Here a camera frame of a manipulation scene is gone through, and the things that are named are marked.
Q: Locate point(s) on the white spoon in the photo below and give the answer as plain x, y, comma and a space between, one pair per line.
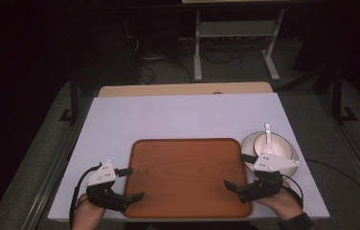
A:
267, 135

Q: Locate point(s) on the black wristband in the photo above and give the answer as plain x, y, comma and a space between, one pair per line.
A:
297, 222

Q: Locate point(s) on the person's left hand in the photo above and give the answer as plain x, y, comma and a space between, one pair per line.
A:
85, 215

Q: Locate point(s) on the white metal stand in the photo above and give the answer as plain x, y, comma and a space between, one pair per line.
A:
238, 28

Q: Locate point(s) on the black metal stand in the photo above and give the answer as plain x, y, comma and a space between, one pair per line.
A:
338, 102
73, 102

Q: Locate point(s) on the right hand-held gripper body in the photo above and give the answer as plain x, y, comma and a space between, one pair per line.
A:
264, 188

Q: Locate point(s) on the person's right hand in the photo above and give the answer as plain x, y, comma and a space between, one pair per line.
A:
283, 204

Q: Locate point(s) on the light wooden table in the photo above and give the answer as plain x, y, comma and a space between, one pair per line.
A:
181, 89

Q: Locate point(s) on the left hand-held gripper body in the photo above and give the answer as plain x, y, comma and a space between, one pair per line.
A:
104, 195

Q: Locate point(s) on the white board sheet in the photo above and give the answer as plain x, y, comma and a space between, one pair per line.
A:
175, 118

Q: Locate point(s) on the grey metal rail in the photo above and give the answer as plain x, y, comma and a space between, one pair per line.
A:
53, 166
356, 159

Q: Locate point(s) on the white bowl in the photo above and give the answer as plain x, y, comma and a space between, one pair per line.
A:
280, 145

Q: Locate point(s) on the brown wooden tray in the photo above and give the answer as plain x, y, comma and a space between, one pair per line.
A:
184, 179

